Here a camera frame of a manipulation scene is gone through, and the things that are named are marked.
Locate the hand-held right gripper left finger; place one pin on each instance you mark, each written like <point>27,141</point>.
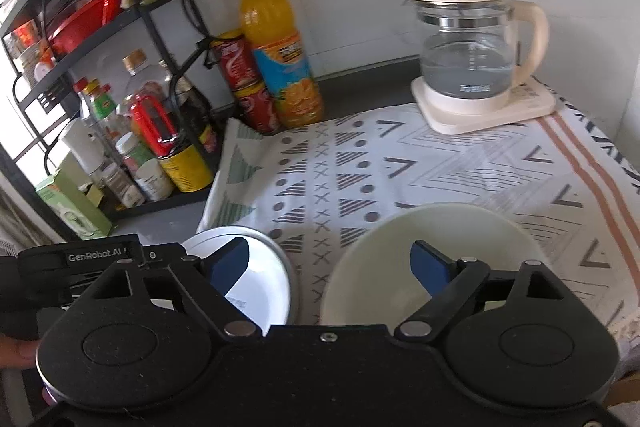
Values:
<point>229,263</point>

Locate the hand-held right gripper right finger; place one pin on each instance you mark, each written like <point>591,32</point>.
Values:
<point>427,268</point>

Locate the white printed plate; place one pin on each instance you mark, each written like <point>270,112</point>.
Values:
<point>265,277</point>

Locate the white ceramic bowl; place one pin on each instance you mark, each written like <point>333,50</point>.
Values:
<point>370,267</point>

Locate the person's left hand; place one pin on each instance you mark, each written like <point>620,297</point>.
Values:
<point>17,352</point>

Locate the green cardboard box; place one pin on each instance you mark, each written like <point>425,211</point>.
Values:
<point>75,207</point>

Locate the brown spice jar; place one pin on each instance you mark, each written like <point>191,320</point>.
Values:
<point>120,187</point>

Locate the patterned white tablecloth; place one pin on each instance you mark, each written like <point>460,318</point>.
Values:
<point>450,167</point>

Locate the white capped spice jar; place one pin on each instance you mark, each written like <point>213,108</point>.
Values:
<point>147,177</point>

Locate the dark sauce bottle yellow label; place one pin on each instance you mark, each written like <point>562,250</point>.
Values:
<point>187,157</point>

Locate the white plastic bottle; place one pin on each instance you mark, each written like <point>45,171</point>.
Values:
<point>82,144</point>

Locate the red soda can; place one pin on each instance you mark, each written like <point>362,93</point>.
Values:
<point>235,62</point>
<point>257,109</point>

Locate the red labelled bottle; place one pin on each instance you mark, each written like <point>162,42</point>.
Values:
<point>152,124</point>

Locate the cream kettle base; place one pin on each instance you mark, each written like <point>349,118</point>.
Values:
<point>480,114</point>

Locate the black metal rack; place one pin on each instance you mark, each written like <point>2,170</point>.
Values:
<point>46,99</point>

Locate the clear bottle brown cap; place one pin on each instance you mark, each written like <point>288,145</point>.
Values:
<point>140,77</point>

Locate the orange juice bottle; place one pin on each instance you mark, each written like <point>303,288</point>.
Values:
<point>280,57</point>

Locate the instant noodle cup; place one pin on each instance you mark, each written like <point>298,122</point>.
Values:
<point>35,52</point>

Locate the glass kettle with cream lid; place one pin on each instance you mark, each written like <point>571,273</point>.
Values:
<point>465,52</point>

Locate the red plastic basket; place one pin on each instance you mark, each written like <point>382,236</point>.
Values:
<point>80,24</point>

